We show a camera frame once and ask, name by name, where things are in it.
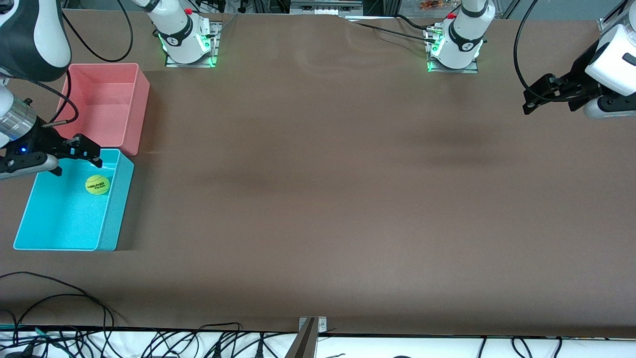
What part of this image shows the yellow-green tennis ball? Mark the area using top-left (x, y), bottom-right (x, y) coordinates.
top-left (85, 174), bottom-right (110, 196)

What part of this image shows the pink plastic bin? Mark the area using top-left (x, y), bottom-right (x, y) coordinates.
top-left (54, 63), bottom-right (151, 157)

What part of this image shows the blue plastic bin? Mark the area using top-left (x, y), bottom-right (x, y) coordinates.
top-left (13, 148), bottom-right (135, 252)

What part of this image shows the grey background device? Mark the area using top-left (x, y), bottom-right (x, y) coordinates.
top-left (290, 0), bottom-right (363, 15)

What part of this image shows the white ledge below table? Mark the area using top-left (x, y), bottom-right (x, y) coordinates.
top-left (0, 329), bottom-right (636, 358)

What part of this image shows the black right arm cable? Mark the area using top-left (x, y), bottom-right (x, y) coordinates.
top-left (60, 0), bottom-right (134, 63)
top-left (30, 75), bottom-right (79, 127)

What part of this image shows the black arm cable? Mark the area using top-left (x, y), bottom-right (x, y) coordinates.
top-left (60, 0), bottom-right (134, 63)
top-left (514, 0), bottom-right (577, 102)
top-left (30, 75), bottom-right (79, 127)

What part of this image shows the aluminium frame profile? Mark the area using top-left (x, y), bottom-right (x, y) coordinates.
top-left (598, 0), bottom-right (628, 31)

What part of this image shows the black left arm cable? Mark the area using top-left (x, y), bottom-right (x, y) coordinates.
top-left (514, 0), bottom-right (577, 102)

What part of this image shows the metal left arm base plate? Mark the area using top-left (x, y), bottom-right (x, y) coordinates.
top-left (425, 25), bottom-right (479, 74)

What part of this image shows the black looping cable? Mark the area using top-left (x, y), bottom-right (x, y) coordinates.
top-left (0, 271), bottom-right (116, 344)
top-left (12, 293), bottom-right (115, 344)

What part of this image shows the teal cable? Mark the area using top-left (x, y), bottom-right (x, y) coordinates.
top-left (0, 324), bottom-right (65, 345)

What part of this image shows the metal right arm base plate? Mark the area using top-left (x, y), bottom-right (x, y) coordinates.
top-left (165, 21), bottom-right (223, 68)

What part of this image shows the black cable on table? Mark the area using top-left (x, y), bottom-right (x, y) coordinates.
top-left (354, 22), bottom-right (438, 44)

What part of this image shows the black arched cable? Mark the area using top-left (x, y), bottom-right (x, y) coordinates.
top-left (198, 322), bottom-right (243, 345)

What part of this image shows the grey camera post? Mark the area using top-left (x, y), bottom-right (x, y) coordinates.
top-left (284, 318), bottom-right (318, 358)

